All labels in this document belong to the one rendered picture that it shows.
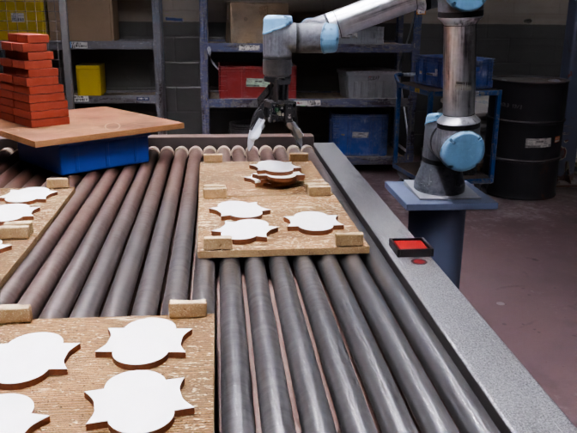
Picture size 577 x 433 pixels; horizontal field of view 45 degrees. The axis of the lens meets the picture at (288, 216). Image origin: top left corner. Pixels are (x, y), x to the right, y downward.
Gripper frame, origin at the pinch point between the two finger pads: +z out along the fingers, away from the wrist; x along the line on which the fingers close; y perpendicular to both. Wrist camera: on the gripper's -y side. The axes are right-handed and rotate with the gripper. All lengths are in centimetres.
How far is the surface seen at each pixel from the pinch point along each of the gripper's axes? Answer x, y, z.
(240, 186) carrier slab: -9.9, 0.9, 9.2
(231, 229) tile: -23.5, 41.1, 8.0
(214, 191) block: -19.9, 11.7, 7.1
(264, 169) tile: -4.2, 3.6, 4.5
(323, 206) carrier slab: 3.6, 26.6, 9.2
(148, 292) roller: -45, 63, 11
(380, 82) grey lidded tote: 220, -367, 25
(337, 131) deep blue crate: 185, -377, 68
